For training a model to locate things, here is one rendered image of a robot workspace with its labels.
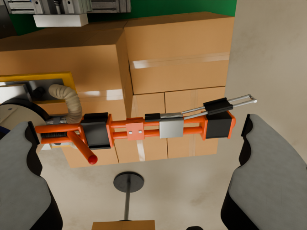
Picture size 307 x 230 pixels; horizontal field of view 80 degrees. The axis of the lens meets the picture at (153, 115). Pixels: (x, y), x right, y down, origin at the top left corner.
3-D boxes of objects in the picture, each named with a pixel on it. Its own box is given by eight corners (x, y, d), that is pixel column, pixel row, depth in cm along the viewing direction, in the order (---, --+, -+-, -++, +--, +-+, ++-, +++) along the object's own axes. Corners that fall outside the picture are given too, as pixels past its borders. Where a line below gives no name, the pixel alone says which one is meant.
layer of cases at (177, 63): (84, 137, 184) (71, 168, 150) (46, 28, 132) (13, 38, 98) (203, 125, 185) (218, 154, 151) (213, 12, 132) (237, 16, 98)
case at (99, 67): (39, 102, 118) (-3, 144, 84) (10, 36, 97) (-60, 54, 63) (132, 96, 119) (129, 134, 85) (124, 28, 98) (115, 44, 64)
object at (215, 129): (198, 130, 59) (202, 140, 55) (200, 111, 56) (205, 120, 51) (224, 129, 60) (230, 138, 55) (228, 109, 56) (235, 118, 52)
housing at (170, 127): (158, 130, 59) (159, 139, 55) (157, 112, 55) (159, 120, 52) (180, 129, 59) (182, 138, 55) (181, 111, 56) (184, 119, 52)
